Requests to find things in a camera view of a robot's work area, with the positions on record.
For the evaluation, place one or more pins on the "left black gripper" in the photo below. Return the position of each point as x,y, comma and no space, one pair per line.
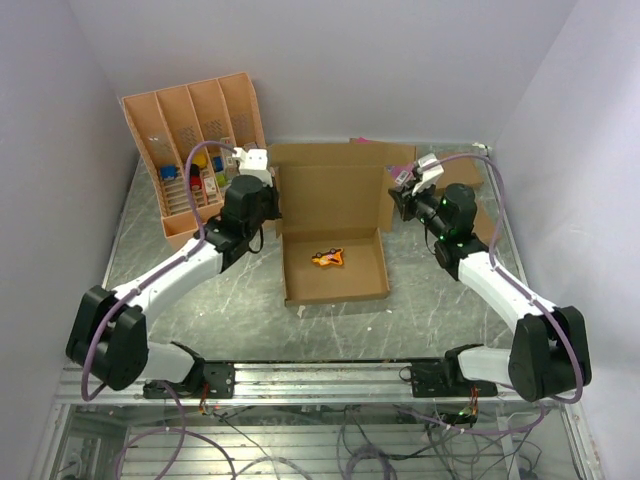
273,194

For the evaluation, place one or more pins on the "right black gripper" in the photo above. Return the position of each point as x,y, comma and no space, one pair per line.
404,199

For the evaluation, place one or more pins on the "large cardboard box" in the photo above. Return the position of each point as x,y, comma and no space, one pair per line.
335,195

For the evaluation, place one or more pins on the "orange toy car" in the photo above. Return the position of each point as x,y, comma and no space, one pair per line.
332,257

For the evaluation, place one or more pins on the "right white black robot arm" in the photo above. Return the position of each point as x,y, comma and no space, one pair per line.
549,355

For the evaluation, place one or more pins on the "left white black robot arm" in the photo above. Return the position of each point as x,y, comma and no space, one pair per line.
109,337

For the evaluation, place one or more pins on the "folded cardboard box middle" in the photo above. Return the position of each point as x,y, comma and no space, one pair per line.
462,170

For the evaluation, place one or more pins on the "small folded cardboard box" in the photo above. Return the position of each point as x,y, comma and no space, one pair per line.
485,227

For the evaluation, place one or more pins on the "pink paperback book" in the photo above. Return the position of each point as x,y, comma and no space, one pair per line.
400,174

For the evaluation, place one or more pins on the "peach plastic file organizer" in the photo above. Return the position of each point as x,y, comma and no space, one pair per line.
177,131

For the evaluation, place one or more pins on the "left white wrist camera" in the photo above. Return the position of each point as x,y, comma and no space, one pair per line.
254,162

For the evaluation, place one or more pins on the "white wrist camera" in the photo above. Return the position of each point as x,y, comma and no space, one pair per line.
427,171
254,162

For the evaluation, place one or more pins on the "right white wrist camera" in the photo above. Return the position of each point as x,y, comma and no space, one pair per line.
427,171

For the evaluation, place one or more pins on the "aluminium mounting rail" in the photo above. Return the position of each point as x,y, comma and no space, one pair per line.
283,384

